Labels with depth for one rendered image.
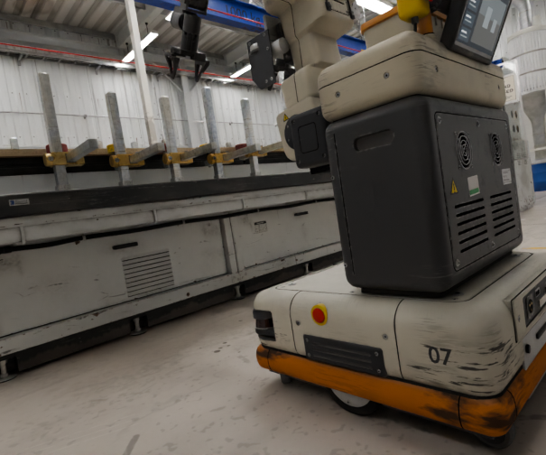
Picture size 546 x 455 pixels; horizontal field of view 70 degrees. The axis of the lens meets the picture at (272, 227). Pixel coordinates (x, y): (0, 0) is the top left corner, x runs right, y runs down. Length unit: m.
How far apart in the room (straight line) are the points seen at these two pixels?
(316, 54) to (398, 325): 0.79
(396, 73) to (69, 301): 1.61
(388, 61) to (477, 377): 0.61
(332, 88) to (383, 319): 0.51
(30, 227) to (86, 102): 8.19
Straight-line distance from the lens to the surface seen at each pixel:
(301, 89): 1.20
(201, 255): 2.23
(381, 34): 1.07
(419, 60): 0.84
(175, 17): 1.52
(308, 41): 1.27
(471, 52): 1.06
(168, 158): 1.89
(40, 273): 1.93
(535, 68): 9.67
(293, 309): 1.03
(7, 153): 1.88
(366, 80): 0.88
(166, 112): 1.96
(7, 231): 1.68
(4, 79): 9.52
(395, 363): 0.89
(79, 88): 9.88
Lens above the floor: 0.52
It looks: 3 degrees down
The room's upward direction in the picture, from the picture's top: 9 degrees counter-clockwise
